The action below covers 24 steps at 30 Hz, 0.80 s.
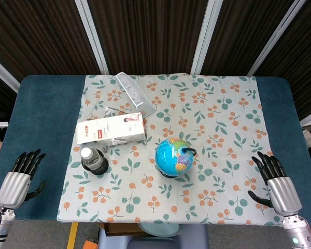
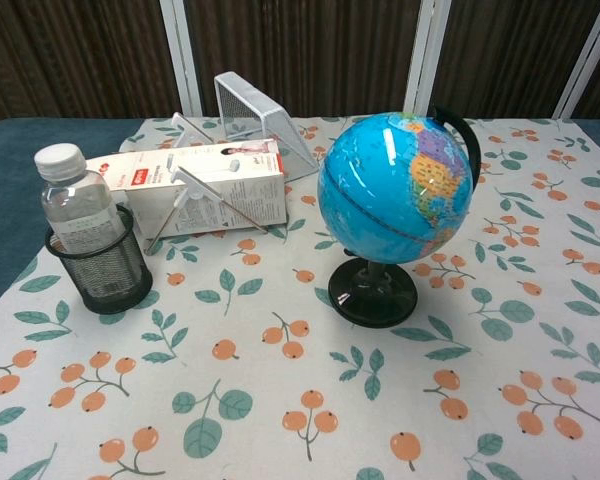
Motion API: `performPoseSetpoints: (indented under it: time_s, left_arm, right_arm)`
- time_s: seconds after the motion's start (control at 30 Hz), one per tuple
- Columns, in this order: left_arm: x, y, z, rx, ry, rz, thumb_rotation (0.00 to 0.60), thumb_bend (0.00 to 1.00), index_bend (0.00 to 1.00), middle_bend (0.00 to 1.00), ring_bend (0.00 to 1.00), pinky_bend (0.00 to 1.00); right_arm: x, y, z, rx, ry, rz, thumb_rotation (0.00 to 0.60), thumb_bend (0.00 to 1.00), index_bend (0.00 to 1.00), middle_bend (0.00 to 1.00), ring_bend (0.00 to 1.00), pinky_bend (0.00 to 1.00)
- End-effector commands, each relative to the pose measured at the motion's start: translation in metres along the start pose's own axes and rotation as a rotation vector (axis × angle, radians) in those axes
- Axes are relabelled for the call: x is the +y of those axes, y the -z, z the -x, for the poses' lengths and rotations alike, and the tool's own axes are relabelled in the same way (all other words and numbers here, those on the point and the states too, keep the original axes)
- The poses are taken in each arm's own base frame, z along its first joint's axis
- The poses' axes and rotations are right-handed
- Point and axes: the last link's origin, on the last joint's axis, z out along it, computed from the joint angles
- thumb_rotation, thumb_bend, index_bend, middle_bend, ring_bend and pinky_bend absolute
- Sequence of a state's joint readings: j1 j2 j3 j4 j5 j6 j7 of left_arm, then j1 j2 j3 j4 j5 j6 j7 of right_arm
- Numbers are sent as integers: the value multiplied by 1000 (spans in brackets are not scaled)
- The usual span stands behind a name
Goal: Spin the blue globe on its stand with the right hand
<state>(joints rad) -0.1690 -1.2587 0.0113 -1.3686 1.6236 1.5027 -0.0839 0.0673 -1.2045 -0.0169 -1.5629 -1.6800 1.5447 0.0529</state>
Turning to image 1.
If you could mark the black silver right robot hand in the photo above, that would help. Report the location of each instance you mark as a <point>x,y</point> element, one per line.
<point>285,193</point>

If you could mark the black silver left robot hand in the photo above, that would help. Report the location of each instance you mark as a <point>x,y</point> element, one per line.
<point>14,186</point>

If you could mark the small blue desk globe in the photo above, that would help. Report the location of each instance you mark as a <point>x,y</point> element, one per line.
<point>172,158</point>

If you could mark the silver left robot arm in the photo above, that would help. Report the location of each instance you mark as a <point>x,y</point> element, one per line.
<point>0,224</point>

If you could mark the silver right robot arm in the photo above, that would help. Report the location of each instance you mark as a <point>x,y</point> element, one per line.
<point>299,230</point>

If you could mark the blue felt table cover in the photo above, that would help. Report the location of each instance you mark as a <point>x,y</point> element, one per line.
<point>44,114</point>

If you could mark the clear plastic water bottle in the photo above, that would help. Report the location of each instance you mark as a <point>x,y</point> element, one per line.
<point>89,157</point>

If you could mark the black mesh pen cup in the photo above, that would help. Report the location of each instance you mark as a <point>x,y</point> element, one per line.
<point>99,168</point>

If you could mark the floral fruit print tablecloth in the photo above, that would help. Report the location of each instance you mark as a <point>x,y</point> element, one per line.
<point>223,124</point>

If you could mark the white printed cardboard box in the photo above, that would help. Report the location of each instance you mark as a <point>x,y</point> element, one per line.
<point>111,128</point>

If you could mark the brown cardboard box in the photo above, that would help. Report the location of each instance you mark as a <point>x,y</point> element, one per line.
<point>121,228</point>

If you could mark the pale blue plastic stool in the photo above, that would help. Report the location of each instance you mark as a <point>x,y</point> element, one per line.
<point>119,242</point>

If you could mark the white mesh file holder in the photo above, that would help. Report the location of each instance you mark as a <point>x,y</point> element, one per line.
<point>134,92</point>

